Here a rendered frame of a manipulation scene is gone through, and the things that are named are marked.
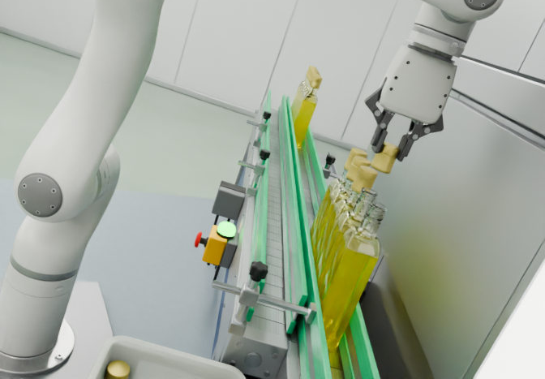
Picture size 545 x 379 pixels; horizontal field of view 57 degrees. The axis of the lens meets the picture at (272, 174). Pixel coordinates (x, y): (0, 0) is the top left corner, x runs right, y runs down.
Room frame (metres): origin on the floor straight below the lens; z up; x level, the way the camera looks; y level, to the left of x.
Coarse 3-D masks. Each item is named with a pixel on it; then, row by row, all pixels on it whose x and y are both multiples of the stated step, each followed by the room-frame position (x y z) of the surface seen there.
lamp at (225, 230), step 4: (220, 224) 1.10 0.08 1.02; (224, 224) 1.10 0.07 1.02; (228, 224) 1.10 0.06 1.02; (232, 224) 1.11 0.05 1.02; (220, 228) 1.09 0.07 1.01; (224, 228) 1.09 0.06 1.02; (228, 228) 1.09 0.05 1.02; (232, 228) 1.10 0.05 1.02; (220, 232) 1.09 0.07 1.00; (224, 232) 1.08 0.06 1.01; (228, 232) 1.09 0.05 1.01; (232, 232) 1.09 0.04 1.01; (220, 236) 1.09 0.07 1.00; (224, 236) 1.08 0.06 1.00; (228, 236) 1.09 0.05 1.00; (232, 236) 1.09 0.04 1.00
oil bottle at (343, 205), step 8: (344, 200) 0.87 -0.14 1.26; (336, 208) 0.87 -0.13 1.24; (344, 208) 0.85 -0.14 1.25; (352, 208) 0.85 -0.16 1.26; (336, 216) 0.85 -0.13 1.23; (328, 224) 0.88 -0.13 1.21; (328, 232) 0.85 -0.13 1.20; (320, 240) 0.88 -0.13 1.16; (320, 248) 0.86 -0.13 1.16; (320, 256) 0.85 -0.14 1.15
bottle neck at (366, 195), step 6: (360, 192) 0.81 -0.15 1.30; (366, 192) 0.80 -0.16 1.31; (372, 192) 0.82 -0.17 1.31; (360, 198) 0.81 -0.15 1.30; (366, 198) 0.80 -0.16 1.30; (372, 198) 0.80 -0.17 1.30; (360, 204) 0.80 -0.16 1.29; (366, 204) 0.80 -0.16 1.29; (354, 210) 0.81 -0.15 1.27; (360, 210) 0.80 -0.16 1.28; (366, 210) 0.80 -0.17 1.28; (360, 216) 0.80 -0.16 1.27
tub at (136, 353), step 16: (112, 352) 0.61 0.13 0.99; (128, 352) 0.63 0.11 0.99; (144, 352) 0.63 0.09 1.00; (160, 352) 0.63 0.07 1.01; (176, 352) 0.64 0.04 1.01; (96, 368) 0.55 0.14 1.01; (144, 368) 0.63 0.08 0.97; (160, 368) 0.63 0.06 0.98; (176, 368) 0.63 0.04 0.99; (192, 368) 0.64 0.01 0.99; (208, 368) 0.64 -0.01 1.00; (224, 368) 0.64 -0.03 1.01
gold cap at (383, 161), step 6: (384, 144) 0.80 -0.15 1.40; (390, 144) 0.82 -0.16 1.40; (384, 150) 0.80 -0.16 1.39; (390, 150) 0.80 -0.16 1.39; (396, 150) 0.80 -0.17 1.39; (378, 156) 0.80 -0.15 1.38; (384, 156) 0.80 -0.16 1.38; (390, 156) 0.80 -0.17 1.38; (396, 156) 0.80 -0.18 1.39; (372, 162) 0.81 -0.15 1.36; (378, 162) 0.80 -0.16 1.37; (384, 162) 0.80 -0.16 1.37; (390, 162) 0.80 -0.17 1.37; (378, 168) 0.80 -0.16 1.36; (384, 168) 0.80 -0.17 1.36; (390, 168) 0.80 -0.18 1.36
